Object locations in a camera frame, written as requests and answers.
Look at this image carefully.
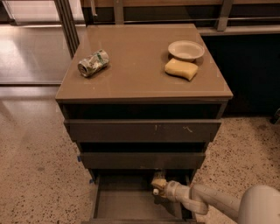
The crushed green white can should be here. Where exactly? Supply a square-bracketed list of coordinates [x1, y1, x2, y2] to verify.
[78, 49, 109, 77]

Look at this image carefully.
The yellow sponge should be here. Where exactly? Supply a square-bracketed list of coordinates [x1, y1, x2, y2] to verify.
[164, 59, 199, 81]

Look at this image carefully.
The brown drawer cabinet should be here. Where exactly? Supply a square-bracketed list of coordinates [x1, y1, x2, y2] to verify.
[55, 24, 235, 224]

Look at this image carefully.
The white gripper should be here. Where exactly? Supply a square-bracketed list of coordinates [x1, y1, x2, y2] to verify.
[151, 178, 191, 205]

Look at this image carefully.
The open bottom drawer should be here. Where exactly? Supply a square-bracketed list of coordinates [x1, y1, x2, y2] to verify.
[81, 170, 204, 224]

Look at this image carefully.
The top drawer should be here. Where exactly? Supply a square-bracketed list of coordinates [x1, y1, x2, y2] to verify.
[64, 119, 221, 143]

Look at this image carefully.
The metal railing frame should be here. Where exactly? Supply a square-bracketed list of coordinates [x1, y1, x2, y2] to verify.
[52, 0, 280, 53]

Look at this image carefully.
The clear blue plastic bottle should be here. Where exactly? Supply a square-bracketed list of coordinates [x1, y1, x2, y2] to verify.
[153, 171, 166, 198]

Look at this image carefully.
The middle drawer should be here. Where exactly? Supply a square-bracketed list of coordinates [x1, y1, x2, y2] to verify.
[80, 152, 205, 170]

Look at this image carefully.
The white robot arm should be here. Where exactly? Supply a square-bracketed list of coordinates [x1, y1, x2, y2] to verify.
[151, 178, 280, 224]

